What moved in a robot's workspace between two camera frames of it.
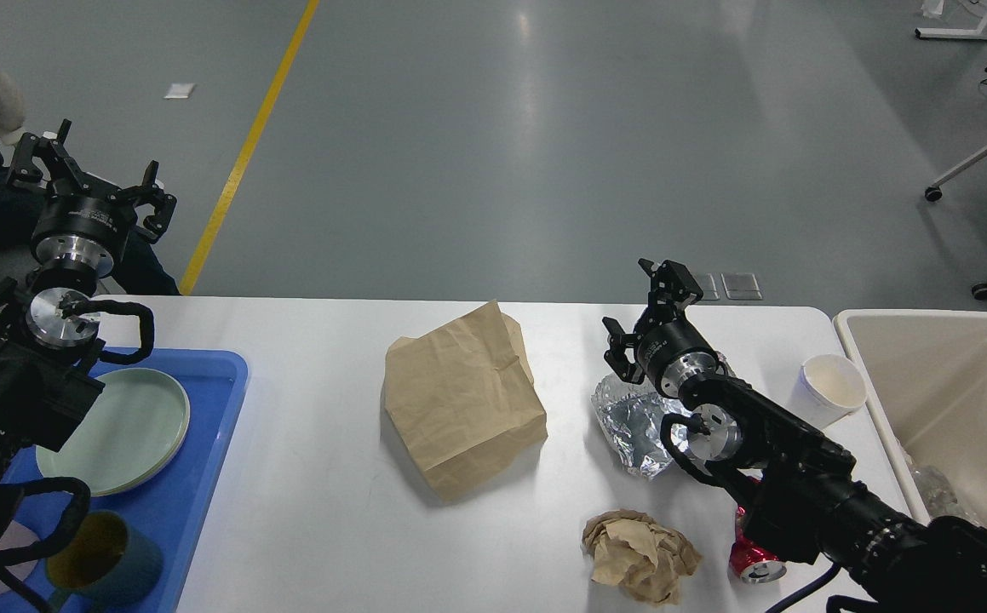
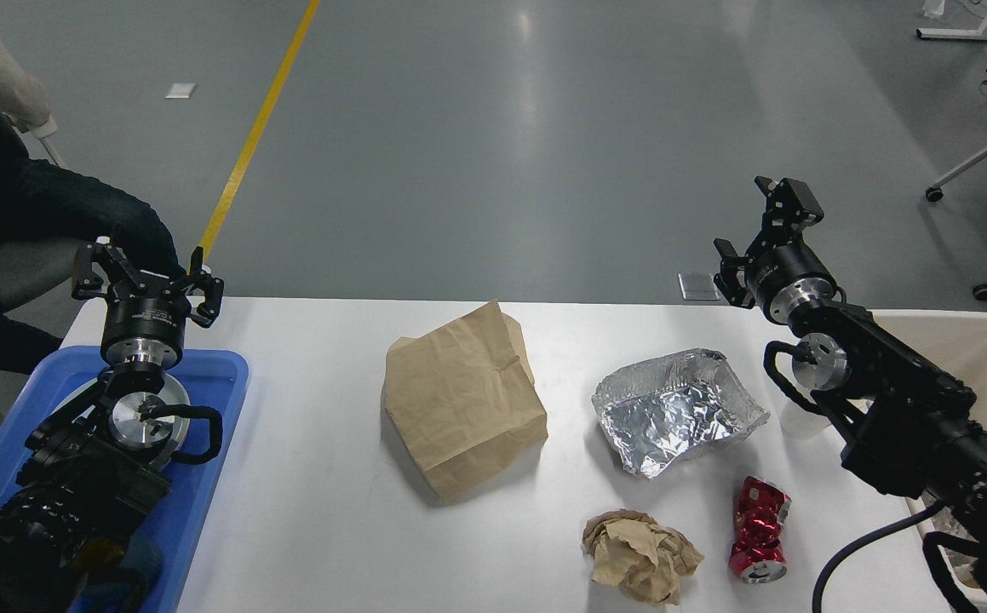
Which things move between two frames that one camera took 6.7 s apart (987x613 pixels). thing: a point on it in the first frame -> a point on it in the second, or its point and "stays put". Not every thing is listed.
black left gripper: [80, 220] -> [143, 317]
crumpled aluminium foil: [632, 417] stays put
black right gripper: [671, 351] -> [786, 274]
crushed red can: [748, 564] stays put
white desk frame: [979, 33] stays put
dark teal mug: [100, 567] stays put
